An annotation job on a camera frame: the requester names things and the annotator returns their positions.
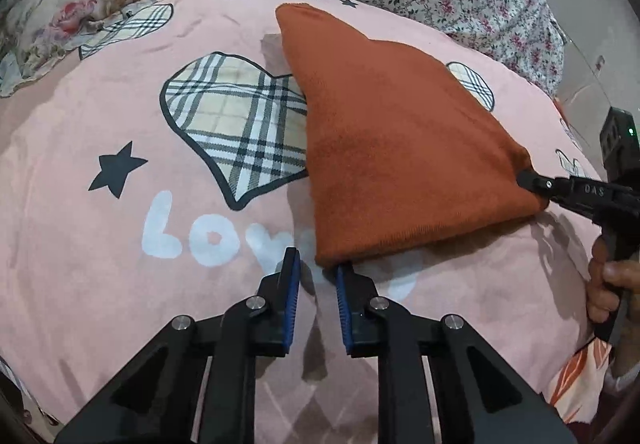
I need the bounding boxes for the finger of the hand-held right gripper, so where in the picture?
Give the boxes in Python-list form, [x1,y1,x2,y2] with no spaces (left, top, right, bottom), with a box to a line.
[515,166,608,226]

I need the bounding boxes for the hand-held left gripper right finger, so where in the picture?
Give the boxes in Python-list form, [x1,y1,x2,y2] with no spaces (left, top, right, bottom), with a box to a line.
[335,264,579,444]

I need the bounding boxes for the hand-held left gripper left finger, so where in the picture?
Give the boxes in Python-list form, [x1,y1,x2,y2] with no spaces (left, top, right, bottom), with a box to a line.
[55,246,302,444]

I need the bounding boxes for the orange knit sweater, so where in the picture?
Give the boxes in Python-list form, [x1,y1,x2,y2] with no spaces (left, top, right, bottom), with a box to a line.
[275,3,549,270]

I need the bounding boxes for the person's right forearm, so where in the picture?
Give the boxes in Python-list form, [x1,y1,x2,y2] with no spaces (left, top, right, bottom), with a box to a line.
[602,294,640,395]

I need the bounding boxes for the person's right hand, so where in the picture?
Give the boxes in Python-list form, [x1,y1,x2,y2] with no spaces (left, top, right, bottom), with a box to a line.
[585,238,640,326]

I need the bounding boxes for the orange leaf-print cloth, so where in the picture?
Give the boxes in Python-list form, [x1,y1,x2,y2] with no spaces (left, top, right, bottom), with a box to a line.
[542,338,617,425]

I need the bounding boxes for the pink printed blanket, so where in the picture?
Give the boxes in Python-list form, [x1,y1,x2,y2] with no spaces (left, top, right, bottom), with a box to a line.
[0,0,610,431]

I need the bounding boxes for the cream rose-print pillow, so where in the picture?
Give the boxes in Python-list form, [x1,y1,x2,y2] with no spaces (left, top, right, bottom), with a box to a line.
[0,0,195,98]

